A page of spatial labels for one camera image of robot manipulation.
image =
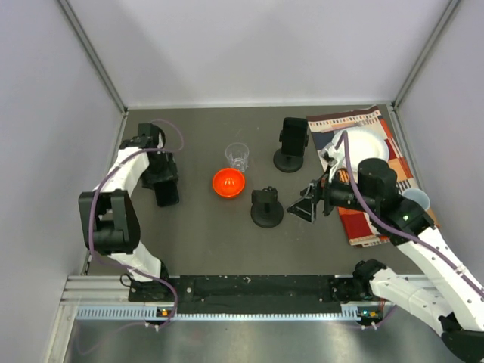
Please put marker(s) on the white paper plate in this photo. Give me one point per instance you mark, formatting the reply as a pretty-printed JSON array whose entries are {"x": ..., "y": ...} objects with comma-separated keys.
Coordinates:
[{"x": 363, "y": 144}]

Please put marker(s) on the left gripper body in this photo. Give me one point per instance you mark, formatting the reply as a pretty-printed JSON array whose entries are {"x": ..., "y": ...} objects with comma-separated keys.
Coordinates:
[{"x": 159, "y": 169}]

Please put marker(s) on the black phone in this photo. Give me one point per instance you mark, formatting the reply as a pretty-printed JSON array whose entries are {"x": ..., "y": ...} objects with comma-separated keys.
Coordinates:
[
  {"x": 166, "y": 193},
  {"x": 294, "y": 136}
]

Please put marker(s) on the pale blue cup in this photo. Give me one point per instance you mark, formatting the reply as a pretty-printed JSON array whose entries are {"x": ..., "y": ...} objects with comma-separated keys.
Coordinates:
[{"x": 418, "y": 196}]

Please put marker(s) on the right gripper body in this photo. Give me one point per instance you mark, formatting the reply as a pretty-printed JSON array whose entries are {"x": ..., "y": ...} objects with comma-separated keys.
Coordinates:
[{"x": 327, "y": 190}]

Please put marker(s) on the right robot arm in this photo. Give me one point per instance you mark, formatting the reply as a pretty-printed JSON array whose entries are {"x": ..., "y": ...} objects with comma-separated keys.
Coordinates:
[{"x": 455, "y": 313}]

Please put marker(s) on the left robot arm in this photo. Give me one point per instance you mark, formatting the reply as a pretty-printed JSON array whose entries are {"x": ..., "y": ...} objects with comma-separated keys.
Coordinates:
[{"x": 110, "y": 225}]

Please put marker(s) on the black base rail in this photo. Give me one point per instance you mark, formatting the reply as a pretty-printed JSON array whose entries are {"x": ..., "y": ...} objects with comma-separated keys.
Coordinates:
[{"x": 259, "y": 294}]

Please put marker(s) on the orange bowl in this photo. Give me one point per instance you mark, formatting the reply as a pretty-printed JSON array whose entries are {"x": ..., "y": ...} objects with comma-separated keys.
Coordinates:
[{"x": 228, "y": 183}]

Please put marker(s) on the patterned cloth mat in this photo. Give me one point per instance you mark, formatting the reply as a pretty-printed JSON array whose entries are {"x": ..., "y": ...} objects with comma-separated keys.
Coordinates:
[{"x": 324, "y": 129}]

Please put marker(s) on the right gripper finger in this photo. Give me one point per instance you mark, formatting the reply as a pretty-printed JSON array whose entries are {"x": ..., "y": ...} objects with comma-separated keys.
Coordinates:
[
  {"x": 304, "y": 208},
  {"x": 313, "y": 191}
]

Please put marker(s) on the black phone stand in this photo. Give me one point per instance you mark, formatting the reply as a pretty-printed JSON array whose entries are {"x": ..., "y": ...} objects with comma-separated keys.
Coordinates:
[
  {"x": 266, "y": 210},
  {"x": 286, "y": 163}
]

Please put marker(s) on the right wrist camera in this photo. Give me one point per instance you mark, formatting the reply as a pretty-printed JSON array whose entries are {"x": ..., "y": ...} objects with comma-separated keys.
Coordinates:
[{"x": 332, "y": 159}]

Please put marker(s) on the clear plastic cup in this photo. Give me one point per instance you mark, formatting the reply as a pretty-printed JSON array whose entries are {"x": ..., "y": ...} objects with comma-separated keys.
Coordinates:
[{"x": 237, "y": 155}]

